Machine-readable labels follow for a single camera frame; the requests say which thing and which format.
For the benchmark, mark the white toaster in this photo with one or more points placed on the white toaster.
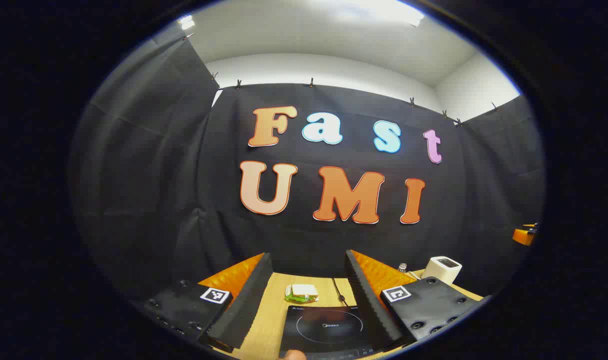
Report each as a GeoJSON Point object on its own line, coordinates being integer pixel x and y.
{"type": "Point", "coordinates": [441, 270]}

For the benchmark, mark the sandwich with lettuce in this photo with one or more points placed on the sandwich with lettuce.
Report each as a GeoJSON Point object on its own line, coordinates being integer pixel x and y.
{"type": "Point", "coordinates": [301, 292]}

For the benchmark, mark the black backdrop cloth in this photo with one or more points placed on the black backdrop cloth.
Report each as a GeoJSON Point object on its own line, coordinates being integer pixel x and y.
{"type": "Point", "coordinates": [184, 175]}

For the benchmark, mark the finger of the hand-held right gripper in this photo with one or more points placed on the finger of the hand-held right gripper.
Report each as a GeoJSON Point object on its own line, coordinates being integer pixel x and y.
{"type": "Point", "coordinates": [522, 235]}

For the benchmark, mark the black induction cooktop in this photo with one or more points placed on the black induction cooktop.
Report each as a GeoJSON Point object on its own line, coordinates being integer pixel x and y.
{"type": "Point", "coordinates": [328, 327]}

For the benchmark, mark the ceiling light panel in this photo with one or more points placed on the ceiling light panel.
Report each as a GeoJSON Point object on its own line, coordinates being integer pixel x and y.
{"type": "Point", "coordinates": [186, 22]}
{"type": "Point", "coordinates": [383, 11]}

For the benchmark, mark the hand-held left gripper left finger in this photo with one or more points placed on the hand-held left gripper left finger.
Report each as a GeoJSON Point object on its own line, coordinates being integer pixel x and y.
{"type": "Point", "coordinates": [246, 300]}

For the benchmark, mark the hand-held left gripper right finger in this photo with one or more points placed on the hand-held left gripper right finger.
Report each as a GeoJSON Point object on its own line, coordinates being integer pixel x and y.
{"type": "Point", "coordinates": [368, 300]}

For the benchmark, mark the clear plastic water bottle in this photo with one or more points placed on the clear plastic water bottle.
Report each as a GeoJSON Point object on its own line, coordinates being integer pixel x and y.
{"type": "Point", "coordinates": [402, 267]}

